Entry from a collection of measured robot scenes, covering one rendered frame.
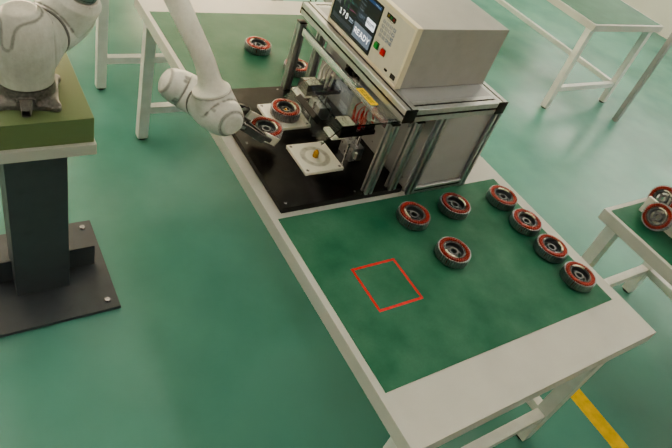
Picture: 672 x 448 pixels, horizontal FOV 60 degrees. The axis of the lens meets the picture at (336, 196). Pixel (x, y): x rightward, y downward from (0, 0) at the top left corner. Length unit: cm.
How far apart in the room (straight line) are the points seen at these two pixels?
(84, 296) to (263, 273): 73
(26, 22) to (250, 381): 140
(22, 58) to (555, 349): 169
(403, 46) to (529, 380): 100
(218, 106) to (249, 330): 113
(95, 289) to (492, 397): 154
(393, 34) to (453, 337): 90
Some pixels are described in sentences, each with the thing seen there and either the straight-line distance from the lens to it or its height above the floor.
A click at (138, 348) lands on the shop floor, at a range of 233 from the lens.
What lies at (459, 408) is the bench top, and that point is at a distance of 156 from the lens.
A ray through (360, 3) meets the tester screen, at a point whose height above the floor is 125.
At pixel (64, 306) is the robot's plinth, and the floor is 2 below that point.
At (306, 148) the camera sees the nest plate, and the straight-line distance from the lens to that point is 202.
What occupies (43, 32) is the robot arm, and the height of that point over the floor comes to 107.
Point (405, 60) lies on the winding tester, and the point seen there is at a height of 122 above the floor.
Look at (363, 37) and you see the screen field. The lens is 195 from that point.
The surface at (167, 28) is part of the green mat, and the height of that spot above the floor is 75.
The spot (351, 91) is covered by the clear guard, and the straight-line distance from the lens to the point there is 184.
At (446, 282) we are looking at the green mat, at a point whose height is 75.
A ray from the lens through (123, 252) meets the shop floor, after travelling 262.
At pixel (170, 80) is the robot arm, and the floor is 106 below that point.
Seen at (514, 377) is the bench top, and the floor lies 75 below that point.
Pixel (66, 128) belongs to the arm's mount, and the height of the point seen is 81.
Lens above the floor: 194
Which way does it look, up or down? 39 degrees down
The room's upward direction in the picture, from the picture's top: 20 degrees clockwise
